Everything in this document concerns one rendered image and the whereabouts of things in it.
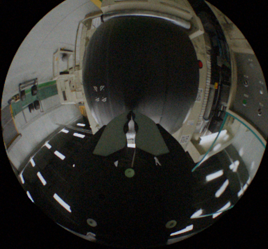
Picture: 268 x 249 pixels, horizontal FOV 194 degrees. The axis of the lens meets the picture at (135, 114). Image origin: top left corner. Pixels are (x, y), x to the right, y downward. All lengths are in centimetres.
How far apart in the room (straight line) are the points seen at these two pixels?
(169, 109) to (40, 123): 1141
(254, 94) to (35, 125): 1178
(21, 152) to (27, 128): 279
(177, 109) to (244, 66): 52
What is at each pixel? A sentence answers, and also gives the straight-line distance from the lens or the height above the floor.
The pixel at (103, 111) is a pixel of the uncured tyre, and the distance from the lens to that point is 15.
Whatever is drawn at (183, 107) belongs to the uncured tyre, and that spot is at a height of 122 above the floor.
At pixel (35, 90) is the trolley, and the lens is 533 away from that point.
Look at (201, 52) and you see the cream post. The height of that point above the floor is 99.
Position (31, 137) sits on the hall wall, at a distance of 1142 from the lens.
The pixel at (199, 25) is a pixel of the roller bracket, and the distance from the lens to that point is 40.
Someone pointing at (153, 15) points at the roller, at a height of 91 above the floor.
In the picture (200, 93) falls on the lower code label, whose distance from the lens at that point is 47.
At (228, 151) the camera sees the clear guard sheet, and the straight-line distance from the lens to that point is 61.
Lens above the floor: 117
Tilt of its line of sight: 25 degrees up
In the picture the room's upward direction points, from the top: 179 degrees clockwise
